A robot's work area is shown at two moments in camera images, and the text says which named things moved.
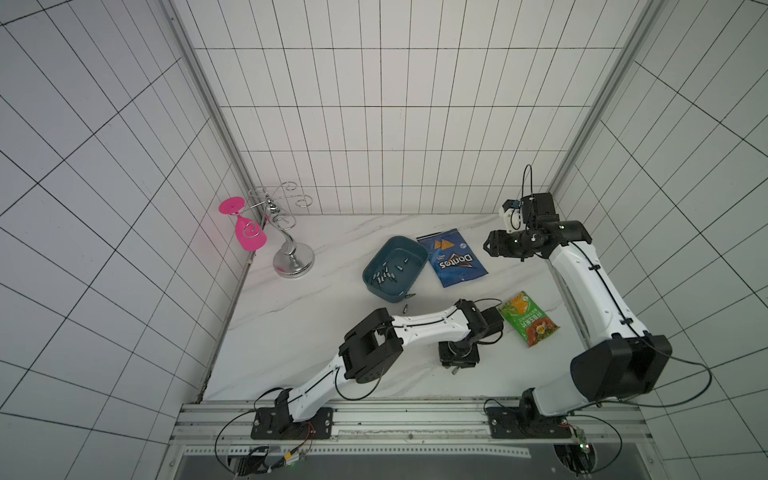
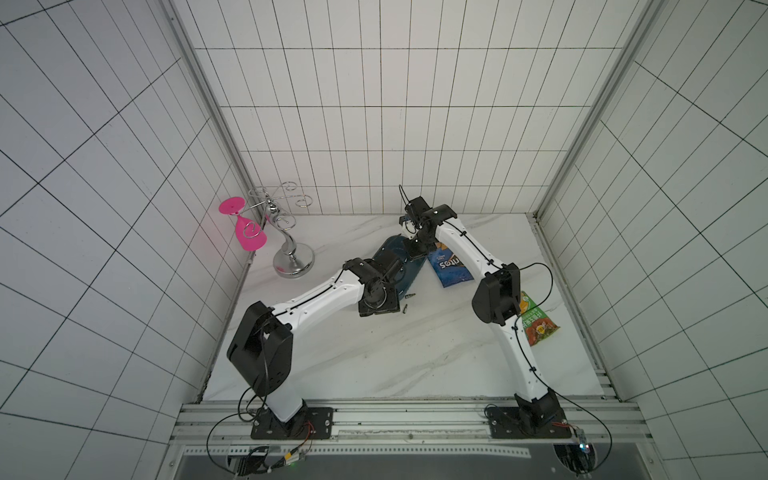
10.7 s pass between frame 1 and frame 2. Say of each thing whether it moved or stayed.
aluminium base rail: stayed
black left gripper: moved
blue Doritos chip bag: stayed
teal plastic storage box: stayed
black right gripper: moved
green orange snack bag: stayed
